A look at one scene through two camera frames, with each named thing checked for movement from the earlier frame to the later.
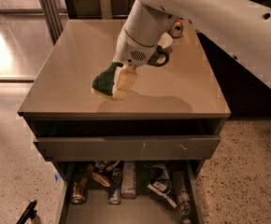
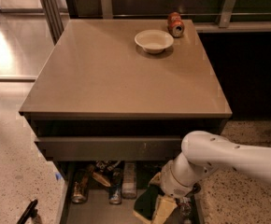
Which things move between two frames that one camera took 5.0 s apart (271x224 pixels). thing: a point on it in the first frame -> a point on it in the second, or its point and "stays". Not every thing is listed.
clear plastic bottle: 128,189 stays
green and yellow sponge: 104,82 -> 146,203
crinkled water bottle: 183,195 stays
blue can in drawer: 114,194 stays
